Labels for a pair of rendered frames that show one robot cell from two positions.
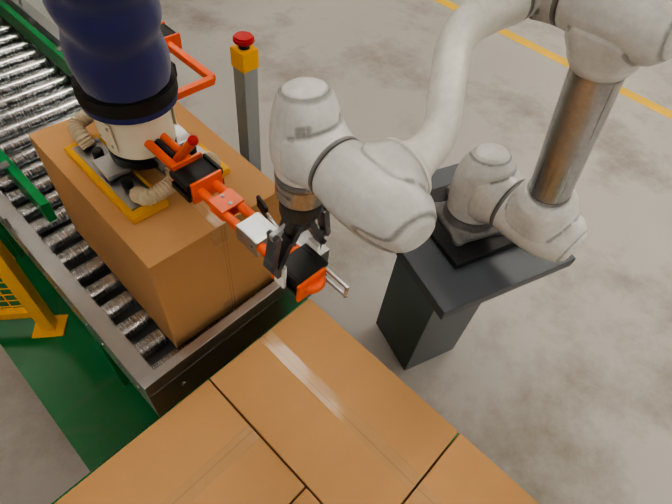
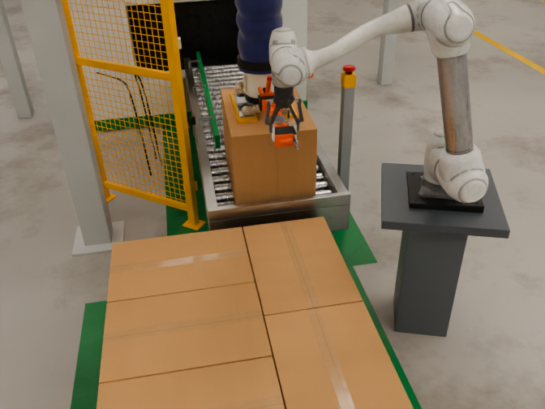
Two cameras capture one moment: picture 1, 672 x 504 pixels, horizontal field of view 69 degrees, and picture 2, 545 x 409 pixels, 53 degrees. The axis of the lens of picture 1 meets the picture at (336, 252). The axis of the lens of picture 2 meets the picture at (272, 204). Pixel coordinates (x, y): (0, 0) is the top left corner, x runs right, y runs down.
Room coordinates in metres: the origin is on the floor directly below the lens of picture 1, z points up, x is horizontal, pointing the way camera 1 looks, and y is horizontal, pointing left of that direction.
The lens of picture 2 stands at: (-0.90, -1.25, 2.05)
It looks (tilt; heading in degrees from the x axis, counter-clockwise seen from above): 33 degrees down; 43
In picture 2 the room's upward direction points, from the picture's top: 2 degrees counter-clockwise
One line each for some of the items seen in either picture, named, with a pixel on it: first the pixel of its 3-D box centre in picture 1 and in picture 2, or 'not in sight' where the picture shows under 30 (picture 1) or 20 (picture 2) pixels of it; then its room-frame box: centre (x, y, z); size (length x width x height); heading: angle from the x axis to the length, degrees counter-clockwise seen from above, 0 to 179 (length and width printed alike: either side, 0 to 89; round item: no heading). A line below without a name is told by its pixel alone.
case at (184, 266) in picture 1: (166, 211); (266, 143); (0.95, 0.53, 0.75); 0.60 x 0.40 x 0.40; 52
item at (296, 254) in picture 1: (298, 272); (282, 135); (0.57, 0.07, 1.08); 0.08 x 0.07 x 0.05; 52
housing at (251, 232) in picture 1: (257, 234); (277, 122); (0.66, 0.17, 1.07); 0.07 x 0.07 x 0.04; 52
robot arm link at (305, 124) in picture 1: (310, 135); (283, 50); (0.58, 0.06, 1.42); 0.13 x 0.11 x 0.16; 48
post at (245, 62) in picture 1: (250, 161); (344, 155); (1.49, 0.40, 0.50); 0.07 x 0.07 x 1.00; 53
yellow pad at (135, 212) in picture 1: (113, 171); (243, 104); (0.87, 0.60, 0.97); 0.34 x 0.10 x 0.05; 52
